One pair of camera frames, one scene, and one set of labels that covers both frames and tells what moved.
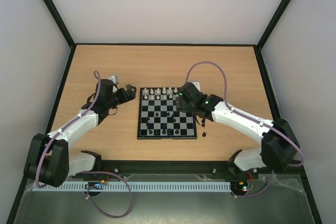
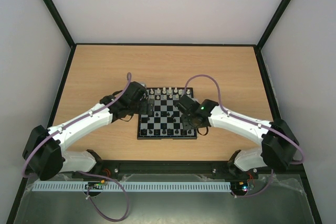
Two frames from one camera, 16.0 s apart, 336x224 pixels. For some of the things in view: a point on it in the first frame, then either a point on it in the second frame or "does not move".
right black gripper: [184, 104] -> [180, 103]
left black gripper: [132, 95] -> [144, 110]
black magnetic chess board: [159, 118] does not move
